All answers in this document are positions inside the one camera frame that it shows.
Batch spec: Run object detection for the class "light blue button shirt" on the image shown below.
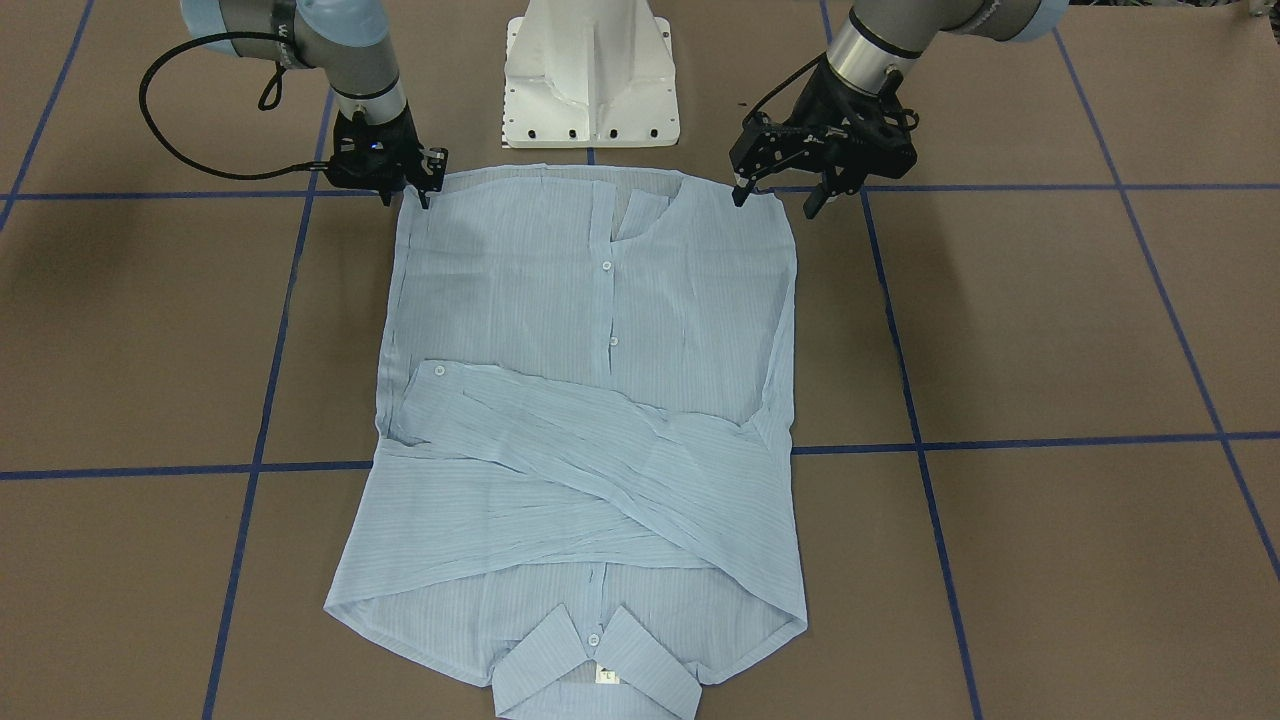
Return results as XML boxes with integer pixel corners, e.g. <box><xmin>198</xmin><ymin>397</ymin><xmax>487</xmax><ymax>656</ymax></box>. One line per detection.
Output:
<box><xmin>324</xmin><ymin>165</ymin><xmax>808</xmax><ymax>719</ymax></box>

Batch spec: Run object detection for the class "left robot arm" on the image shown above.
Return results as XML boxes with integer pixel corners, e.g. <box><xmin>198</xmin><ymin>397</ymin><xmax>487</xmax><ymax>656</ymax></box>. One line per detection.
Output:
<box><xmin>730</xmin><ymin>1</ymin><xmax>1070</xmax><ymax>219</ymax></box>

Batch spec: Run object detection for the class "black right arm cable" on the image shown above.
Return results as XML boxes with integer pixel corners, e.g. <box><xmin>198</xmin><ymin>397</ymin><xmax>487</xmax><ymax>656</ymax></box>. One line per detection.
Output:
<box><xmin>138</xmin><ymin>32</ymin><xmax>337</xmax><ymax>183</ymax></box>

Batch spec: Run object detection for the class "white central pedestal column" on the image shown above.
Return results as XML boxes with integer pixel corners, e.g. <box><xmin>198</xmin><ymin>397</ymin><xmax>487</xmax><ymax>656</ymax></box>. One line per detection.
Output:
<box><xmin>500</xmin><ymin>1</ymin><xmax>681</xmax><ymax>149</ymax></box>

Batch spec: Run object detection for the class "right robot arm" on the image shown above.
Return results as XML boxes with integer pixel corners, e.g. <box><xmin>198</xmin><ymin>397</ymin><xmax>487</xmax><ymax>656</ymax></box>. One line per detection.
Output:
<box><xmin>180</xmin><ymin>1</ymin><xmax>448</xmax><ymax>205</ymax></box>

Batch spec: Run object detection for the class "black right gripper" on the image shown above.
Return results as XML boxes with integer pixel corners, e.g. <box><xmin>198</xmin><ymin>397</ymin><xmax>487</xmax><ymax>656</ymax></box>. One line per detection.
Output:
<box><xmin>326</xmin><ymin>108</ymin><xmax>447</xmax><ymax>208</ymax></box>

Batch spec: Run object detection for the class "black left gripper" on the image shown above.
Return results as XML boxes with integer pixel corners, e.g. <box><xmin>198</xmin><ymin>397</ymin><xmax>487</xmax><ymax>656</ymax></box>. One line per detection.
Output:
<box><xmin>730</xmin><ymin>56</ymin><xmax>919</xmax><ymax>219</ymax></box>

